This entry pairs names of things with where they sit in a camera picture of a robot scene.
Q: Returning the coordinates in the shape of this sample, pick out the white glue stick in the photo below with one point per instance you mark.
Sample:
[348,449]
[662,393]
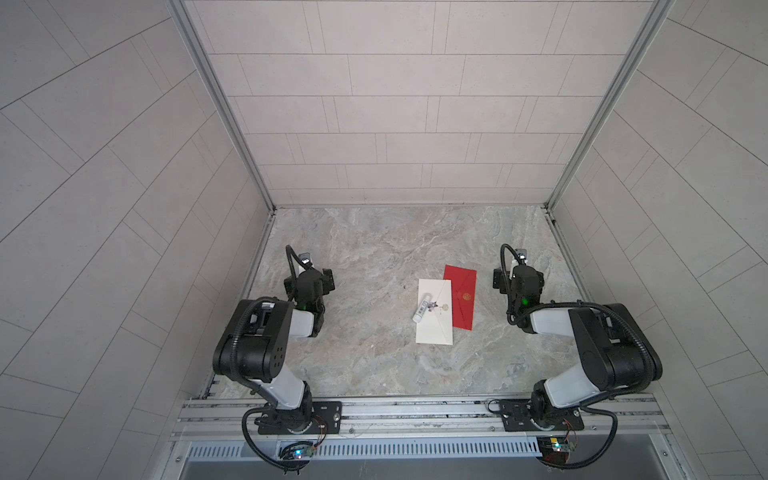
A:
[424,306]

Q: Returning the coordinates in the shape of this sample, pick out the red paper envelope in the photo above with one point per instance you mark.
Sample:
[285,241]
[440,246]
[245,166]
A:
[463,294]

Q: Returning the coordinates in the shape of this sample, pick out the green circuit board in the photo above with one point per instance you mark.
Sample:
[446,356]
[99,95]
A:
[298,451]
[555,450]

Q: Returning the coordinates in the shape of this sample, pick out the silver aluminium corner post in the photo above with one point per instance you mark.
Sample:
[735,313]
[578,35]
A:
[192,40]

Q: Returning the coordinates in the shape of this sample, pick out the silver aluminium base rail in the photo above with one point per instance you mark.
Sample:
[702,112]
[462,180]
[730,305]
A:
[371,428]

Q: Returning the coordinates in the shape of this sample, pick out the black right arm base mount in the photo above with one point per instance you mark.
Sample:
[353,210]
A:
[517,415]

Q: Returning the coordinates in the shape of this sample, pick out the cream paper envelope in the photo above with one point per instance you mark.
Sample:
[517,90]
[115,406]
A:
[436,328]

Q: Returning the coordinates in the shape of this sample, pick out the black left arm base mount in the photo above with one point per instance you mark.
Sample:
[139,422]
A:
[323,417]

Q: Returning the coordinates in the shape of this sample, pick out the silver right corner post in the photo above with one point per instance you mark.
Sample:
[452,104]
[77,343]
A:
[648,30]

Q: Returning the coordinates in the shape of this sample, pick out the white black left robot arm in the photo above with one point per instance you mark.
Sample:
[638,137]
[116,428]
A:
[253,348]

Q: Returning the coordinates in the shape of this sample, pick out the right green circuit board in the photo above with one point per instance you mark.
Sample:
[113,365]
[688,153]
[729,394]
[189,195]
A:
[555,450]

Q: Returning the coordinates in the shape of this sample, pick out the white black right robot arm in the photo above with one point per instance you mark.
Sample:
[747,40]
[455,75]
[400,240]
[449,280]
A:
[614,356]

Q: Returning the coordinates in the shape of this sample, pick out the left green circuit board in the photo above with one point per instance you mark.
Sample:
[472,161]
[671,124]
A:
[298,451]

